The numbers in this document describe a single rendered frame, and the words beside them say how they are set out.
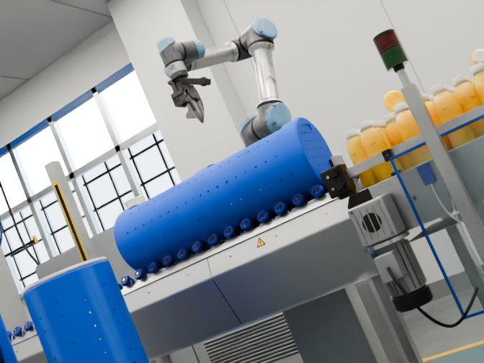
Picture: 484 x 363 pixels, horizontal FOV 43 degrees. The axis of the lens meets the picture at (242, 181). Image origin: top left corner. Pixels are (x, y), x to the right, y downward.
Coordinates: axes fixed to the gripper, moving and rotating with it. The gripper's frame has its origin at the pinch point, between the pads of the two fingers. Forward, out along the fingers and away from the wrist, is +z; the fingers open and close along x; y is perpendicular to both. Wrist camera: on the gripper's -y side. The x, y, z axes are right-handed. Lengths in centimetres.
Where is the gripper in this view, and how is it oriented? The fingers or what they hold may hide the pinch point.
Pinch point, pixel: (202, 119)
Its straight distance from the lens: 240.3
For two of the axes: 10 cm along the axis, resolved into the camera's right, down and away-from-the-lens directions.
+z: 3.9, 9.1, -1.2
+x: -4.5, 0.7, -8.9
